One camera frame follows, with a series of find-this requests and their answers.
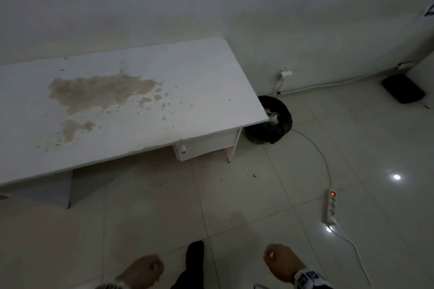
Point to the person's left hand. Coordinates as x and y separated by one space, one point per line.
142 270

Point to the person's right hand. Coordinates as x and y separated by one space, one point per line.
283 261

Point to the green perforated waste basket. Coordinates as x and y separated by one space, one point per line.
252 138

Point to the black garbage bag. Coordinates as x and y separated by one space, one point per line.
283 119

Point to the right wrist marker band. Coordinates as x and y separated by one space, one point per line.
310 278

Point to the white stained desk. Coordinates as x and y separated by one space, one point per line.
135 102

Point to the black flat box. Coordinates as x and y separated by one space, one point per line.
402 88

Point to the recycling symbol poster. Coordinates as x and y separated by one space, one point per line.
429 10

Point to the white power strip red switch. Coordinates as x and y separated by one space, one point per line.
330 207

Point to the white wall socket adapter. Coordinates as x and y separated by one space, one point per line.
285 72

